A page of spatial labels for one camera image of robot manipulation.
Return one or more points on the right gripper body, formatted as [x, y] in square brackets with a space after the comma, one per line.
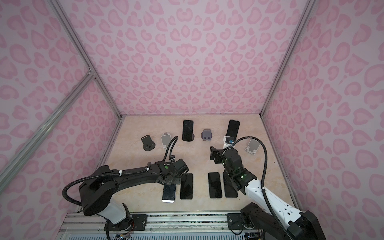
[220, 159]

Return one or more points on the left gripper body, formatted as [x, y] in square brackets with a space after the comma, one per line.
[177, 180]

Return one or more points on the teal phone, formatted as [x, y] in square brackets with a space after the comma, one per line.
[186, 192]
[215, 188]

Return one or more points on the white folding phone stand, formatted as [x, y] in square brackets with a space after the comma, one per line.
[252, 147]

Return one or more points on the purple phone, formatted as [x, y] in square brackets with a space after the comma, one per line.
[230, 191]

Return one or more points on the grey round stand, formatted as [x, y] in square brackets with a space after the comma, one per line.
[148, 143]

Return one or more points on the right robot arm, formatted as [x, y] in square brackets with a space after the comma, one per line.
[267, 211]

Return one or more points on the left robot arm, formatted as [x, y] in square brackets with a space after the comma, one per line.
[96, 192]

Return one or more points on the white stand back left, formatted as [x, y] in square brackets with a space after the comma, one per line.
[166, 139]

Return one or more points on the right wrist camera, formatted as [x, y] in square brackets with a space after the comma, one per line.
[228, 141]

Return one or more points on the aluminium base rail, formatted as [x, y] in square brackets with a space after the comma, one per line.
[165, 226]

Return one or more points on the aluminium frame strut left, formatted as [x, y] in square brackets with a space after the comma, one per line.
[20, 159]

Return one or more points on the aluminium frame strut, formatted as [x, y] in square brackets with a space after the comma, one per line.
[307, 13]
[20, 159]

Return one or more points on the aluminium frame strut right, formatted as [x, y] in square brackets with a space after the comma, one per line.
[307, 13]

